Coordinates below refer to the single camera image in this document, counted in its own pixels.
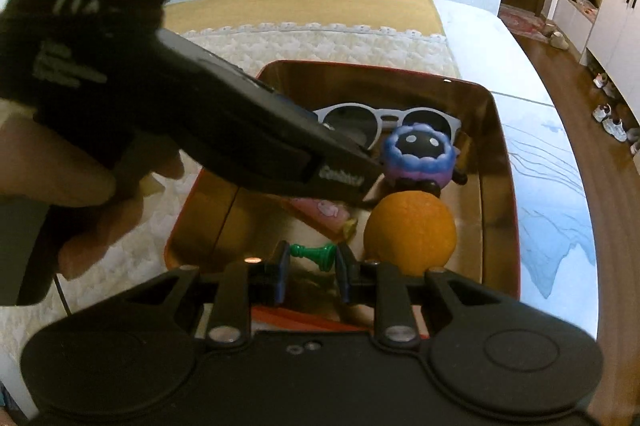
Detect green chess pawn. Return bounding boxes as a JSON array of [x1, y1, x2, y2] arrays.
[[288, 243, 337, 272]]

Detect orange fruit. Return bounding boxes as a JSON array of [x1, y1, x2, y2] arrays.
[[363, 191, 458, 277]]

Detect pink lip balm tube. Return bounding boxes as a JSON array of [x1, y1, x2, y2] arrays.
[[281, 198, 358, 242]]

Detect red metal tin box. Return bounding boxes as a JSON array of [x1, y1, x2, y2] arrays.
[[162, 59, 522, 337]]

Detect purple blue plush toy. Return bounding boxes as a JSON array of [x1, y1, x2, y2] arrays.
[[381, 123, 468, 198]]

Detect white round sunglasses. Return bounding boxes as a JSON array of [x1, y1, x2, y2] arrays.
[[314, 102, 461, 150]]

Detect person's left hand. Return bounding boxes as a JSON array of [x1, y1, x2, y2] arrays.
[[0, 98, 187, 282]]

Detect yellow table runner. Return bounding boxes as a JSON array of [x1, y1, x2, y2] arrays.
[[164, 0, 444, 35]]

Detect white sneakers on floor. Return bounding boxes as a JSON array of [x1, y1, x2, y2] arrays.
[[592, 72, 639, 155]]

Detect white wall cabinet unit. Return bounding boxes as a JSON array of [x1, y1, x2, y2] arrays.
[[546, 0, 639, 112]]

